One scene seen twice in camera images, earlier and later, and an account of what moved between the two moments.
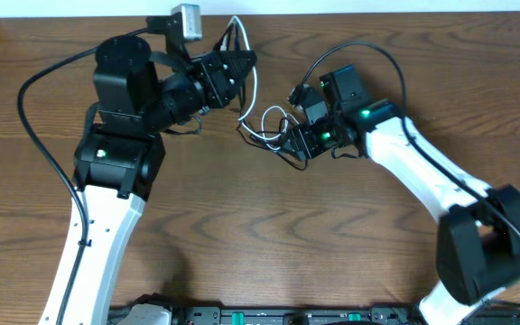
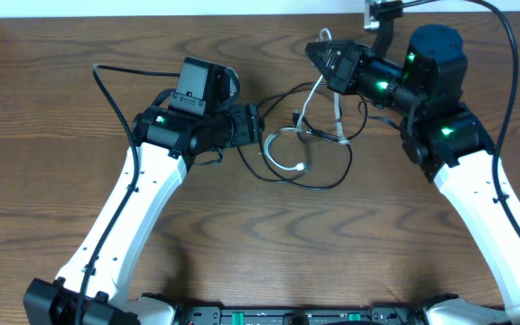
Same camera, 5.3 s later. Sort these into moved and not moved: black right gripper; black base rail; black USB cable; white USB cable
Moved: black USB cable; white USB cable; black right gripper
Not moved: black base rail
